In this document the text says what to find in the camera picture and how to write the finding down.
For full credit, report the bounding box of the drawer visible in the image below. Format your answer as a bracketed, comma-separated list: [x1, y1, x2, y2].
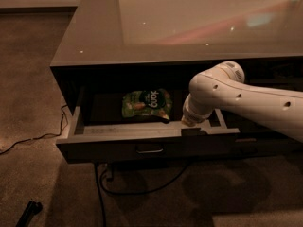
[56, 88, 240, 164]
[232, 131, 303, 157]

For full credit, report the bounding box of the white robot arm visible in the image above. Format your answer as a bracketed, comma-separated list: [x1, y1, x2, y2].
[182, 61, 303, 142]

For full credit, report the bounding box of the dark drawer cabinet glossy top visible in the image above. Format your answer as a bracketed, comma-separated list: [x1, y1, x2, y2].
[50, 0, 303, 183]

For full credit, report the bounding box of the green snack bag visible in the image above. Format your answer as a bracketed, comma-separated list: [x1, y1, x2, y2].
[121, 89, 173, 121]

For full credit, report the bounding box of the cabinet metal leg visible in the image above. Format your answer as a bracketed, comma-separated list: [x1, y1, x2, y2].
[106, 163, 114, 182]

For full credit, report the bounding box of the black tube on floor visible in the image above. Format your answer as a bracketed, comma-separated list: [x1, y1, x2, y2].
[15, 201, 43, 227]

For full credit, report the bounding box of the black looped cable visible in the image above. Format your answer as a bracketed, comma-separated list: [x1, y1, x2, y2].
[99, 164, 188, 197]

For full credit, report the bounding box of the thick black floor cable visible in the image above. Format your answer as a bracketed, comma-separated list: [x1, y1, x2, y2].
[94, 162, 107, 227]

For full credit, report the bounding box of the thin black floor cable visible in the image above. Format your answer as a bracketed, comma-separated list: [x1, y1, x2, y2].
[0, 103, 70, 156]

